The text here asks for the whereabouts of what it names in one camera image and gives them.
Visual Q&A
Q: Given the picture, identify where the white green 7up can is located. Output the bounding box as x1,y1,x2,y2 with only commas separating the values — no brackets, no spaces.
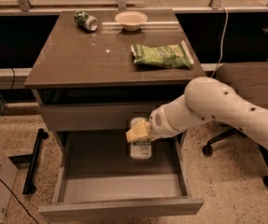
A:
130,142,152,160

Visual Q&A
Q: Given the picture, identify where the white hanging cable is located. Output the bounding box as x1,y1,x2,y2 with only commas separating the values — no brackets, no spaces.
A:
210,5,230,78

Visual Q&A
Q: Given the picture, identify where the grey drawer cabinet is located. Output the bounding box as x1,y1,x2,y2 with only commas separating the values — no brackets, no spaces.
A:
23,8,209,145

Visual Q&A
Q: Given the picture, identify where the black metal bar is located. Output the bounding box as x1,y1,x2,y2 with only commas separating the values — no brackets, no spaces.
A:
22,129,49,195

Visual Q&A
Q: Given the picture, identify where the dark green soda can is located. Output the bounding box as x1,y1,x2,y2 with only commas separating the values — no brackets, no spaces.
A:
74,11,98,32

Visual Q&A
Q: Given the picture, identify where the green chip bag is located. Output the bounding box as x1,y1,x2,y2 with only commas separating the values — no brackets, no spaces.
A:
131,40,194,69

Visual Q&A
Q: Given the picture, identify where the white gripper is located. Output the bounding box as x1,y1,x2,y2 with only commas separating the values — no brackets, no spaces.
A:
126,105,180,143

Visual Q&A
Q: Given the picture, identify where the open middle drawer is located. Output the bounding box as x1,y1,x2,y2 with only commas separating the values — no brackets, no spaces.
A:
39,130,204,222

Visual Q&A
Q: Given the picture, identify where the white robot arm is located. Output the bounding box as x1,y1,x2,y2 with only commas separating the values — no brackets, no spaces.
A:
126,77,268,150

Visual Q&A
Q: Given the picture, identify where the closed top drawer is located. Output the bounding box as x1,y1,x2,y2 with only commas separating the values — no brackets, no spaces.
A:
40,102,162,132

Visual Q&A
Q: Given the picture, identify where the grey office chair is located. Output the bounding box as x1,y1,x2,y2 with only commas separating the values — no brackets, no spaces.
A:
202,62,268,188

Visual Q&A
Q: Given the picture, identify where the white paper bowl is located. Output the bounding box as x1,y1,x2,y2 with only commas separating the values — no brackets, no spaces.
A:
115,11,148,32

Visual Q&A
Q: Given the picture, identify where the black cable on floor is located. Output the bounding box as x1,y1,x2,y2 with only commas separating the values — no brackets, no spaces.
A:
0,152,40,224

